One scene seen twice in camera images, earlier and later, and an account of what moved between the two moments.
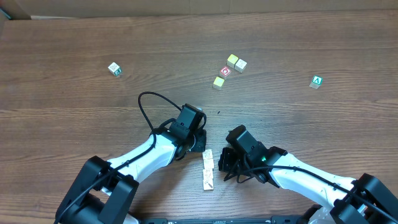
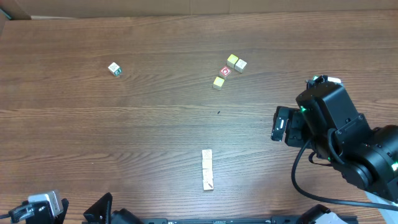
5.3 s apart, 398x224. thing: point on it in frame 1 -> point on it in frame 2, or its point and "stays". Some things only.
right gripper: (225, 160) -> (294, 130)
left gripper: (203, 144) -> (97, 211)
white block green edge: (208, 173) stays
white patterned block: (207, 154) stays
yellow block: (208, 163) stays
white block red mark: (208, 185) stays
